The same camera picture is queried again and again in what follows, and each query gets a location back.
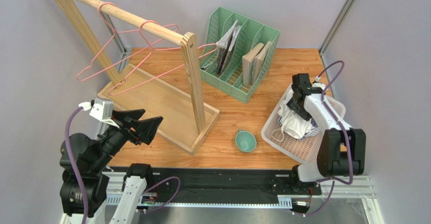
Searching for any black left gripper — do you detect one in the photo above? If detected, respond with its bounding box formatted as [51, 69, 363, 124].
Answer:
[90, 108, 163, 171]

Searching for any blue white striped tank top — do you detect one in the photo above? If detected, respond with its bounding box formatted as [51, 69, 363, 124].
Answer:
[278, 116, 320, 141]

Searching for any pink wire hanger with white top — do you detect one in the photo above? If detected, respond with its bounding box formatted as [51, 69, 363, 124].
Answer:
[76, 2, 179, 82]

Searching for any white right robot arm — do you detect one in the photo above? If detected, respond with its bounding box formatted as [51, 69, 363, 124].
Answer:
[261, 73, 366, 185]

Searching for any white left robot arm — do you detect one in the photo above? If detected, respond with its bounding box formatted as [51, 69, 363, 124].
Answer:
[59, 107, 163, 222]

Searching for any white plastic basket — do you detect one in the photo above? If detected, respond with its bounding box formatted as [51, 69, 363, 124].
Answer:
[261, 81, 347, 165]

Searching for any wooden clothes rack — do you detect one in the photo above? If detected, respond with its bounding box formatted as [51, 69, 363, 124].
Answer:
[55, 0, 220, 155]

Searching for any green ceramic cup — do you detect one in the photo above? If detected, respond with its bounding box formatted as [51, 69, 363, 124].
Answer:
[235, 129, 257, 153]

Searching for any green plastic file organizer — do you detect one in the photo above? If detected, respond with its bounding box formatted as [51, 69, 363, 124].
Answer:
[199, 7, 280, 103]

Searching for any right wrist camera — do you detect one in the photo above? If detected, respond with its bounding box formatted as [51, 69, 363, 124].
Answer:
[312, 76, 326, 90]

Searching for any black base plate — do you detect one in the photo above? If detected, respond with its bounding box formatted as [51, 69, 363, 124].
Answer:
[101, 164, 323, 205]

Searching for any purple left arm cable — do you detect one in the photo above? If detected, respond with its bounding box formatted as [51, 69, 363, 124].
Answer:
[64, 106, 181, 224]

